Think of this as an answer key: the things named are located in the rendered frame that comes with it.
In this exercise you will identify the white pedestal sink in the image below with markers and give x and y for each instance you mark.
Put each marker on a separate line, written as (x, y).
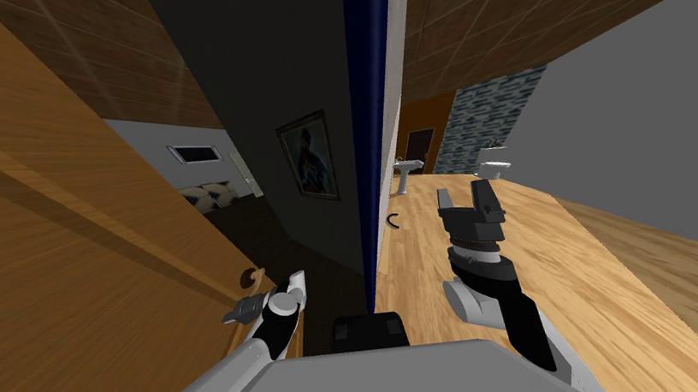
(406, 172)

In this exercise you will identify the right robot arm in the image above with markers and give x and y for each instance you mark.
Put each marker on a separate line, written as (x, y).
(511, 310)

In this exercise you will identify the white framed dark window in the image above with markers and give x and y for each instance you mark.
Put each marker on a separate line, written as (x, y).
(196, 153)

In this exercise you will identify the white door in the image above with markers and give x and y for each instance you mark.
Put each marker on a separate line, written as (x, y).
(247, 173)

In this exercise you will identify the round wooden door knob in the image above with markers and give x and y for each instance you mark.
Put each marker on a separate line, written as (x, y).
(251, 278)

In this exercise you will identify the dark brown door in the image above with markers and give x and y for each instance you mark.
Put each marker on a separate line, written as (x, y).
(422, 150)

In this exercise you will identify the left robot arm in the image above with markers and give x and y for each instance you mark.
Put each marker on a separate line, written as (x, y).
(225, 387)

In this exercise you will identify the blue and white door leaf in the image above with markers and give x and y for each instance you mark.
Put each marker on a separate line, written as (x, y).
(373, 81)

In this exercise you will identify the dark framed portrait picture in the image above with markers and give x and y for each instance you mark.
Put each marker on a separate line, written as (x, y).
(308, 157)

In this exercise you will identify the sofa with patterned cushions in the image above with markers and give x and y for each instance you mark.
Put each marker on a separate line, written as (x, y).
(208, 196)

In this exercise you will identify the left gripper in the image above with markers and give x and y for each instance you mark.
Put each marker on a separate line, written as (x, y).
(247, 309)

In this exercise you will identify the white toilet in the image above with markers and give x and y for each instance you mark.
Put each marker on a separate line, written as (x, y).
(493, 160)

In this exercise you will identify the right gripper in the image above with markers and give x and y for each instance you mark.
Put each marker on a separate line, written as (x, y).
(475, 227)

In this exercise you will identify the brown wooden door leaf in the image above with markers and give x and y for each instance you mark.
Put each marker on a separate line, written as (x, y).
(21, 272)

